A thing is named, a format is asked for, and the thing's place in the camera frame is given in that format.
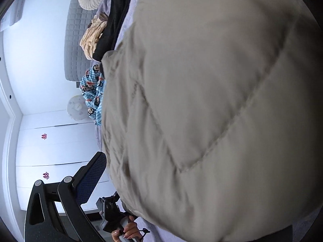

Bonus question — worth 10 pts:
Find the blue monkey print garment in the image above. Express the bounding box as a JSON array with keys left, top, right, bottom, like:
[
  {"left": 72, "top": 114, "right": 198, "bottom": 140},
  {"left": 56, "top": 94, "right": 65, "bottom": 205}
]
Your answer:
[{"left": 79, "top": 66, "right": 104, "bottom": 126}]

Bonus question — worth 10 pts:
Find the cream striped garment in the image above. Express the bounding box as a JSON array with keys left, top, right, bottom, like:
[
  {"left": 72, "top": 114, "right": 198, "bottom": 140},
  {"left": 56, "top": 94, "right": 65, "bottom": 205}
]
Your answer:
[{"left": 79, "top": 13, "right": 109, "bottom": 61}]

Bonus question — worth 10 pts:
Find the grey quilted headboard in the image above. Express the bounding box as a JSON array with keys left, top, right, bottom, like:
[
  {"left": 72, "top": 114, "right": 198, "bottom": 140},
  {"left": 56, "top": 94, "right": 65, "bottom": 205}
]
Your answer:
[{"left": 64, "top": 0, "right": 108, "bottom": 81}]

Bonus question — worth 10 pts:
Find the beige puffer jacket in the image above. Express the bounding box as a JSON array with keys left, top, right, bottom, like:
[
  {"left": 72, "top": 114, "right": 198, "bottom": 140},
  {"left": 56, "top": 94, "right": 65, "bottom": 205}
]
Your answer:
[{"left": 100, "top": 0, "right": 323, "bottom": 242}]

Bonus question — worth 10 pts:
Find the person's left hand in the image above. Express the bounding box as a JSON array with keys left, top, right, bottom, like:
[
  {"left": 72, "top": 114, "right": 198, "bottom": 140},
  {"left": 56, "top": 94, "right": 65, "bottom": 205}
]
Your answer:
[{"left": 111, "top": 215, "right": 141, "bottom": 242}]

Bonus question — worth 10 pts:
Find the purple fleece blanket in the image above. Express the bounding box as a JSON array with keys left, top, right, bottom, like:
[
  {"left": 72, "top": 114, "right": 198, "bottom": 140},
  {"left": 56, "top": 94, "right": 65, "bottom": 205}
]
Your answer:
[{"left": 91, "top": 0, "right": 182, "bottom": 242}]

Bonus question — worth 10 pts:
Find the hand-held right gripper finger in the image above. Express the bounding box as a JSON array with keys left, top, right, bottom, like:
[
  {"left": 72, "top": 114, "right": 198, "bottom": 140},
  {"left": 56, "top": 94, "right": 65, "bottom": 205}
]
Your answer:
[{"left": 24, "top": 151, "right": 108, "bottom": 242}]

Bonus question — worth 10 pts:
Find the black folded garment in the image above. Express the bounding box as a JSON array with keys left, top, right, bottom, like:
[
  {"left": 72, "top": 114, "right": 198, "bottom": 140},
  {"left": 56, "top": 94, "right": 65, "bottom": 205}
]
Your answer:
[{"left": 93, "top": 0, "right": 137, "bottom": 61}]

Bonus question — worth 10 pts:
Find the white wardrobe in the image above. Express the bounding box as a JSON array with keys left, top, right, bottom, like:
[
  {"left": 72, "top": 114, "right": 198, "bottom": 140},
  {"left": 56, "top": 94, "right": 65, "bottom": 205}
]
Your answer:
[{"left": 14, "top": 110, "right": 113, "bottom": 212}]

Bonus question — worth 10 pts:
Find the white printed round pillow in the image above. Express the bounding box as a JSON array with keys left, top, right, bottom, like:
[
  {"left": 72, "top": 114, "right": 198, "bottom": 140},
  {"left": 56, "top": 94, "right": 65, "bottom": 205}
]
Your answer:
[{"left": 67, "top": 95, "right": 85, "bottom": 120}]

